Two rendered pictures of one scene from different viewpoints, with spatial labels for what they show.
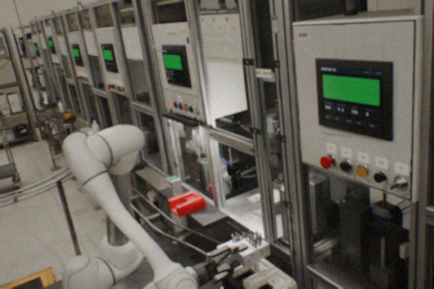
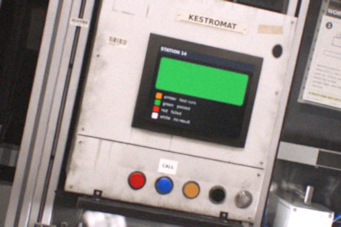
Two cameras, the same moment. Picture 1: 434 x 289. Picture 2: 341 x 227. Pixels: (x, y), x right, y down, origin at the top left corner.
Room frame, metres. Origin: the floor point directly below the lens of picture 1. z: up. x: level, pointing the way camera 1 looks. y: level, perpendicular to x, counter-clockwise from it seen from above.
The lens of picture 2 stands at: (1.65, 1.57, 1.65)
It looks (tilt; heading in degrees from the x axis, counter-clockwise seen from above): 3 degrees down; 288
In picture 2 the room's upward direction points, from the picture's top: 12 degrees clockwise
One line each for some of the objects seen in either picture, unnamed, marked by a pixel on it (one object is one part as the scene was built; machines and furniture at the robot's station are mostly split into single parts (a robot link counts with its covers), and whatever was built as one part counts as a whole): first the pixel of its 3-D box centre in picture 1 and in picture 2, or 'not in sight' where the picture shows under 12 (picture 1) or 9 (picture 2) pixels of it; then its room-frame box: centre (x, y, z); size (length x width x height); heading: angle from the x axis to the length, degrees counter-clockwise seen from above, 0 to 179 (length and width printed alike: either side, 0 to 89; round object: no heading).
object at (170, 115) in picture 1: (179, 117); (162, 211); (2.07, 0.17, 1.37); 0.36 x 0.04 x 0.04; 29
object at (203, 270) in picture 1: (205, 271); not in sight; (1.31, 0.10, 0.96); 0.09 x 0.07 x 0.08; 120
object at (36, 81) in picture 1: (48, 85); not in sight; (6.91, 2.63, 1.00); 1.30 x 0.51 x 2.00; 29
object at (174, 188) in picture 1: (175, 187); not in sight; (2.09, 0.26, 0.97); 0.08 x 0.08 x 0.12; 29
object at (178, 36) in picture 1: (196, 66); (173, 98); (2.14, 0.05, 1.60); 0.42 x 0.29 x 0.46; 29
